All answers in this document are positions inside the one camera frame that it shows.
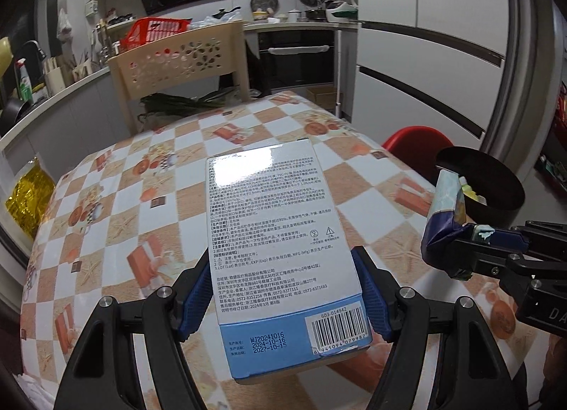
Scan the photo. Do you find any bunch of green chives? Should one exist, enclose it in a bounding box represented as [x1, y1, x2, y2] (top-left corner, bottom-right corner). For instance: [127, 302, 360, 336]
[138, 92, 231, 120]

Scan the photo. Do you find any white floor mop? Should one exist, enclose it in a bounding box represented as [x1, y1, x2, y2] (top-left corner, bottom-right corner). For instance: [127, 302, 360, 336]
[333, 22, 344, 118]

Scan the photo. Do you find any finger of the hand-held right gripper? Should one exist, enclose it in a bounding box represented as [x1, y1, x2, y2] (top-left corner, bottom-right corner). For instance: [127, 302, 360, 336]
[452, 255, 510, 280]
[461, 223, 532, 255]

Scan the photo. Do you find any checked printed tablecloth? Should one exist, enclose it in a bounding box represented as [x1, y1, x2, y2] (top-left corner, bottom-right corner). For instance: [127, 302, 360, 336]
[20, 90, 550, 410]

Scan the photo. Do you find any green spray bottle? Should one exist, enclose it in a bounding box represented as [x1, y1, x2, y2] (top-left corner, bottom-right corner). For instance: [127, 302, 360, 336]
[15, 59, 34, 103]

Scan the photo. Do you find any grey door frame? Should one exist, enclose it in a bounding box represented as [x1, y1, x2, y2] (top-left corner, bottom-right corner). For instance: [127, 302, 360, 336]
[481, 0, 567, 162]

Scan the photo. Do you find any white cardboard box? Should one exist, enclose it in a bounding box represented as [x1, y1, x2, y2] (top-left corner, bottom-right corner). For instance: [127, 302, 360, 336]
[204, 137, 372, 382]

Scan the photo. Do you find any red plastic stool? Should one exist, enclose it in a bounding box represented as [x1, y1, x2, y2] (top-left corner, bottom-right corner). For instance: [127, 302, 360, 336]
[382, 125, 455, 162]

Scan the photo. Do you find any black built-in oven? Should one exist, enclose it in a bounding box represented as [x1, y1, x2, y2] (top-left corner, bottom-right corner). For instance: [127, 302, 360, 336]
[257, 29, 336, 87]

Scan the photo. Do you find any black jacket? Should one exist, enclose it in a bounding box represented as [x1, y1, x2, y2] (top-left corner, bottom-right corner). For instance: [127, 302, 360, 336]
[243, 31, 266, 97]

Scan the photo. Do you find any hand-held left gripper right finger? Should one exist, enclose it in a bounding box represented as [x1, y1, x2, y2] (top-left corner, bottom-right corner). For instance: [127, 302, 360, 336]
[350, 245, 517, 410]

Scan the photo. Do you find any black kitchen faucet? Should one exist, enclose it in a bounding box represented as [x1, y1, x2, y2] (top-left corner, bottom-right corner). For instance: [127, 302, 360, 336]
[20, 40, 47, 65]

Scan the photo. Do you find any beige knife block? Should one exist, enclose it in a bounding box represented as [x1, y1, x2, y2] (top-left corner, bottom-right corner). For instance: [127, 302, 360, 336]
[42, 57, 67, 94]

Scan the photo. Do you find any red plastic basket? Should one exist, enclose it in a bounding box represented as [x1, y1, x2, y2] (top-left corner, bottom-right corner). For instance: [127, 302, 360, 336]
[119, 17, 192, 51]

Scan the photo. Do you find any gold foil bag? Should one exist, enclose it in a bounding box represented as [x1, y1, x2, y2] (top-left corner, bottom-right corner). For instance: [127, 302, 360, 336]
[4, 157, 56, 240]

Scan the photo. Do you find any pale green bag roll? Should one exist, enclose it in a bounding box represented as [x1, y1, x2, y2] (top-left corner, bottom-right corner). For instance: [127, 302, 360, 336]
[460, 177, 488, 206]

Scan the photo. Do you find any brown cardboard box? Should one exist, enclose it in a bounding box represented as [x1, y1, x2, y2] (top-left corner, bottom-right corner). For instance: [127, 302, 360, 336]
[305, 85, 344, 111]

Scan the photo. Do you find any grey kitchen counter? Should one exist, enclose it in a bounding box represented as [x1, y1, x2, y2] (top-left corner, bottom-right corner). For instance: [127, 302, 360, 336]
[0, 20, 361, 158]

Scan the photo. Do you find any beige plastic chair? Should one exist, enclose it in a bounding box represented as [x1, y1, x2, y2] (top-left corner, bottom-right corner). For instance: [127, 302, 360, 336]
[107, 20, 251, 136]

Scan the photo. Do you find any blue packet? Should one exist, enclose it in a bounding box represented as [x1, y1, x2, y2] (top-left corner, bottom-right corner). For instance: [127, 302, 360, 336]
[421, 168, 494, 266]

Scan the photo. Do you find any hanging white plastic bag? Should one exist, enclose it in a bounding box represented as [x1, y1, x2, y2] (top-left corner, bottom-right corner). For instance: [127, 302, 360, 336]
[57, 9, 74, 40]

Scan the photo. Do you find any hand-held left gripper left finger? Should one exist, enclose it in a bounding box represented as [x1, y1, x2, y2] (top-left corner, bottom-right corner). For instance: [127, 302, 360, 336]
[53, 250, 214, 410]

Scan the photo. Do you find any red printed blanket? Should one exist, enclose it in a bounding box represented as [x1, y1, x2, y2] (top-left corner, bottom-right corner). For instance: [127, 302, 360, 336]
[549, 86, 567, 162]

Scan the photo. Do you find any white green rice cooker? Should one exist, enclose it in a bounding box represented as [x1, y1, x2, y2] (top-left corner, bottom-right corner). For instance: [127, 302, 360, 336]
[325, 0, 359, 21]

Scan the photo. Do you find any person's right forearm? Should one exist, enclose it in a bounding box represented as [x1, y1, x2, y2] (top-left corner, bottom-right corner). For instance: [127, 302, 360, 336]
[538, 332, 567, 410]

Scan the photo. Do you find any black frying pan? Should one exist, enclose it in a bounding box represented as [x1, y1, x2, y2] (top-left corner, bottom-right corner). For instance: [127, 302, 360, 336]
[0, 97, 34, 136]

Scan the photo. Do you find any black trash bin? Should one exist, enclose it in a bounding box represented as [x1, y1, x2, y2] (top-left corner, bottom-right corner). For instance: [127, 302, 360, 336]
[435, 146, 526, 227]

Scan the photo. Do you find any white oven handle cover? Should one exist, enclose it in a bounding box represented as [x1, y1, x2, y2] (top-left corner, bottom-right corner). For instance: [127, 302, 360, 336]
[269, 45, 331, 56]

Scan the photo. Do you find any white refrigerator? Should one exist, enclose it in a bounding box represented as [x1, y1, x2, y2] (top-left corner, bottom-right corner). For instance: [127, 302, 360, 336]
[352, 0, 510, 145]

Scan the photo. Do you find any glass bottle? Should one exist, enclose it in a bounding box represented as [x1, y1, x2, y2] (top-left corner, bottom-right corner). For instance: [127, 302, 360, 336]
[95, 22, 111, 60]

